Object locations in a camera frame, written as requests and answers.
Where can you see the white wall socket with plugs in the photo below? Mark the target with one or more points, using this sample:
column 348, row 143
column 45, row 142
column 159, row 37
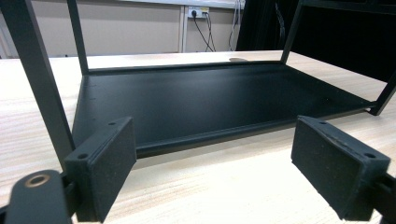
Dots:
column 198, row 11

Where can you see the black two-tier metal rack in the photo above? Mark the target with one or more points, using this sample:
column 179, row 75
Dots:
column 202, row 99

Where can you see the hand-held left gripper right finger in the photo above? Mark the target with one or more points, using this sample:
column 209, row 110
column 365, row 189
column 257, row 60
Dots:
column 336, row 168

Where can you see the black curtain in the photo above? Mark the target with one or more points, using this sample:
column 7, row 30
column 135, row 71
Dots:
column 258, row 28

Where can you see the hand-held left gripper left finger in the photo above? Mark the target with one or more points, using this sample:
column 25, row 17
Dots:
column 102, row 168

